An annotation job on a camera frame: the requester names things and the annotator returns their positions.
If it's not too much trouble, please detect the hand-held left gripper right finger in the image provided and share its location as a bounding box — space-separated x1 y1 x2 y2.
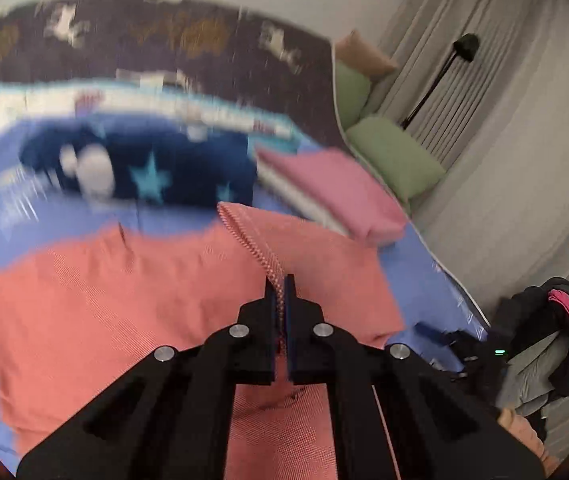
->
284 274 547 480

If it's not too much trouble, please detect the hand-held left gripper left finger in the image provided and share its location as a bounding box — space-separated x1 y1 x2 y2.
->
17 274 285 480

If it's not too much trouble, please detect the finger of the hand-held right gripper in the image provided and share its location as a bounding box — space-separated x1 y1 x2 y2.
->
414 324 448 347

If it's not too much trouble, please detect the salmon knit sweater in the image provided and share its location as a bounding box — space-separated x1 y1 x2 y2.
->
0 201 405 480

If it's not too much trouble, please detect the person's right forearm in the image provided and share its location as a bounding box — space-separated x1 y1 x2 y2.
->
497 407 562 463

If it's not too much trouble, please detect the dark clothes pile with pink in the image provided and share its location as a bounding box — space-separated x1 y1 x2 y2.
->
509 277 569 397

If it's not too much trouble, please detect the grey chair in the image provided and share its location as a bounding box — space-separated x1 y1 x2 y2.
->
494 332 569 443

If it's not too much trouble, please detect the blue fleece blanket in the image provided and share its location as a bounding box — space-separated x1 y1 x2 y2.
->
0 115 490 476

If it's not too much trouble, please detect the pink folded cloth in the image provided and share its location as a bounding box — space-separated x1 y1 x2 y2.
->
254 147 407 246

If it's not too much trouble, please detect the green pillow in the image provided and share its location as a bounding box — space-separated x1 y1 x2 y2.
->
334 60 372 131
347 116 447 201

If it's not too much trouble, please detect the navy star print cloth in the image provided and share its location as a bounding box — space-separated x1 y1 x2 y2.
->
19 122 260 208

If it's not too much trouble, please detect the grey curtain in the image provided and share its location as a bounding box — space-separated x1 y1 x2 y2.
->
364 0 569 461

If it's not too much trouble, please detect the white teal printed sheet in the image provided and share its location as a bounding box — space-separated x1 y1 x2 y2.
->
0 77 310 153

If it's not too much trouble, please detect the tan pillow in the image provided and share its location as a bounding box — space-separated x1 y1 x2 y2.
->
334 30 400 78

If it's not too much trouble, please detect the black floor lamp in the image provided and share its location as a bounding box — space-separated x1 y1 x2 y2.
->
399 32 480 128

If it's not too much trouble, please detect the dark deer print bedspread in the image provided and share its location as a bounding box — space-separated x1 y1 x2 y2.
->
0 0 345 136

